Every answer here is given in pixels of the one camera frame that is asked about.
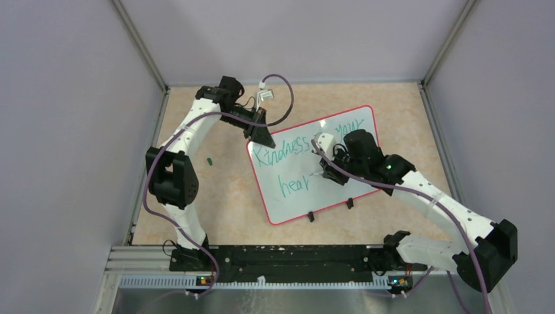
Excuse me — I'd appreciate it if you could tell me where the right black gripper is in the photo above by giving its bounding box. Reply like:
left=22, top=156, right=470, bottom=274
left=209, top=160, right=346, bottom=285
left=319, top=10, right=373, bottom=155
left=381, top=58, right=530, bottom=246
left=321, top=145, right=367, bottom=185

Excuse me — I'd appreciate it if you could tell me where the white cable duct rail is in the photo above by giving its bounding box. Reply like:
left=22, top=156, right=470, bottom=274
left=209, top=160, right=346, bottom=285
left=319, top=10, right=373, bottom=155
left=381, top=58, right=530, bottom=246
left=118, top=275, right=391, bottom=290

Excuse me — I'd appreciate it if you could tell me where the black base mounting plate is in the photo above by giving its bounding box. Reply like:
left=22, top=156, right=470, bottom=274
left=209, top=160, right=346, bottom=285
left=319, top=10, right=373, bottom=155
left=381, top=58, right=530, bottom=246
left=169, top=245, right=427, bottom=285

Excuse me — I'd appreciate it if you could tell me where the white board with red frame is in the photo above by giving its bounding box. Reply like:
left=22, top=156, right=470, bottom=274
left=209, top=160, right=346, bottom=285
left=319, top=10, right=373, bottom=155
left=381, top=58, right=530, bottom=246
left=246, top=105, right=378, bottom=225

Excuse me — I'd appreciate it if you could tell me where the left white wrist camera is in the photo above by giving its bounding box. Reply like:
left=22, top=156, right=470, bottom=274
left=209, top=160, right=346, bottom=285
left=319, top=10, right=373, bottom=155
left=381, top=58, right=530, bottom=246
left=255, top=81, right=274, bottom=110

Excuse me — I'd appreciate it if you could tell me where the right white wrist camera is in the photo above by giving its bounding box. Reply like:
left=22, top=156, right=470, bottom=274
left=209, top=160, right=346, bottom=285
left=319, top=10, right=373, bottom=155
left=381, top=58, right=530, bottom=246
left=312, top=132, right=337, bottom=160

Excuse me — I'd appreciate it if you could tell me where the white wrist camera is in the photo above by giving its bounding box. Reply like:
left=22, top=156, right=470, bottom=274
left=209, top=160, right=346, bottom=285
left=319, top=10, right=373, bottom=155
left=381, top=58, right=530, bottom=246
left=255, top=81, right=274, bottom=110
left=312, top=132, right=337, bottom=160

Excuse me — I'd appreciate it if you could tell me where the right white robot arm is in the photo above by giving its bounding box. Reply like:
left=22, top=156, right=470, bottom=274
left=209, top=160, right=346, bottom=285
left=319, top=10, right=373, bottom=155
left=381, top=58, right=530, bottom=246
left=311, top=130, right=518, bottom=293

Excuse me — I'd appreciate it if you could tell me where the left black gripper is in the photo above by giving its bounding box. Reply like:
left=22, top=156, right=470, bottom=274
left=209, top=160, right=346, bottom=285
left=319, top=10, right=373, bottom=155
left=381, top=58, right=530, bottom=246
left=219, top=105, right=274, bottom=148

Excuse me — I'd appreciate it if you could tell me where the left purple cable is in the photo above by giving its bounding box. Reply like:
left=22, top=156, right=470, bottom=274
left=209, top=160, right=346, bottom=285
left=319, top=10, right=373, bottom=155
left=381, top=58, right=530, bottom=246
left=142, top=73, right=296, bottom=300

